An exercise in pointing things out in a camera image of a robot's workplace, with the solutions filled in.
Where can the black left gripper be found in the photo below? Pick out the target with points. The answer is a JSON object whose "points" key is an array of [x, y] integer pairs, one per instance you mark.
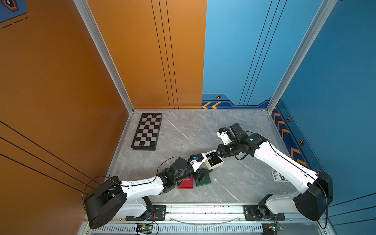
{"points": [[197, 176]]}

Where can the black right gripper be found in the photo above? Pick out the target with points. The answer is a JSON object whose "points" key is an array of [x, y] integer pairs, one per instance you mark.
{"points": [[221, 151]]}

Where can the cream jewelry box base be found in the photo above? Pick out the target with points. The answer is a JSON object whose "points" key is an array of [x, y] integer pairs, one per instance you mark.
{"points": [[213, 160]]}

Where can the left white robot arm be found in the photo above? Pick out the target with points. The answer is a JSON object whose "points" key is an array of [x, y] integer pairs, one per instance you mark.
{"points": [[120, 199]]}

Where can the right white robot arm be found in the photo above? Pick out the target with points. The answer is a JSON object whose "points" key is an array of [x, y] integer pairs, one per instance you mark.
{"points": [[314, 190]]}

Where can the red booklet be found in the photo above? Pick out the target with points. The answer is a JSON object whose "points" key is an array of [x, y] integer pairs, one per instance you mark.
{"points": [[186, 184]]}

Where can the green booklet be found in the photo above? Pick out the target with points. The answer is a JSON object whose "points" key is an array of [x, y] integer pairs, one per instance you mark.
{"points": [[205, 181]]}

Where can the black white chessboard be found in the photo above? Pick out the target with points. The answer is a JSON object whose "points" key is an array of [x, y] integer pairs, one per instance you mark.
{"points": [[147, 133]]}

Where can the playing card deck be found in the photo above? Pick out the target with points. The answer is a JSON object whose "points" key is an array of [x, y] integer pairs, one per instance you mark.
{"points": [[278, 178]]}

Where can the left circuit board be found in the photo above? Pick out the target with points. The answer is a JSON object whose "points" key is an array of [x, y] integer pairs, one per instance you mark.
{"points": [[144, 229]]}

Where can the circuit board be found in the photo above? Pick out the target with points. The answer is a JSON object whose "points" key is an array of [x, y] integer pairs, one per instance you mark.
{"points": [[144, 229], [271, 229]]}

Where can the right circuit board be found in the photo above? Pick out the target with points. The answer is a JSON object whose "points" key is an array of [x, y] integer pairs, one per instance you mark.
{"points": [[271, 229]]}

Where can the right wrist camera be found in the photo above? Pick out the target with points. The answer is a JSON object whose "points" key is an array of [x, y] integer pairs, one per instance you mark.
{"points": [[234, 133]]}

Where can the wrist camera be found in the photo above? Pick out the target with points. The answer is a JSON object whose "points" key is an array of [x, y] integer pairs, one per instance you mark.
{"points": [[234, 133], [195, 161]]}

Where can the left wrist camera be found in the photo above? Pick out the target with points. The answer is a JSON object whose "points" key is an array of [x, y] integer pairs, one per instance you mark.
{"points": [[195, 161]]}

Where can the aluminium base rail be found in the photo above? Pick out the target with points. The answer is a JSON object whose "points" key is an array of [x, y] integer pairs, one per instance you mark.
{"points": [[209, 213]]}

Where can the aluminium corner post right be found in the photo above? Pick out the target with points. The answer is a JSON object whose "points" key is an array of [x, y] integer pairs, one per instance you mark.
{"points": [[312, 32]]}

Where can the aluminium corner post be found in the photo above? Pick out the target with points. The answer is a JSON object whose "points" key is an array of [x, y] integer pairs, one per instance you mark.
{"points": [[91, 24], [312, 32]]}

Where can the aluminium corner post left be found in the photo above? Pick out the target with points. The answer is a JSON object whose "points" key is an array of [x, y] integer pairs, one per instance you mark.
{"points": [[91, 24]]}

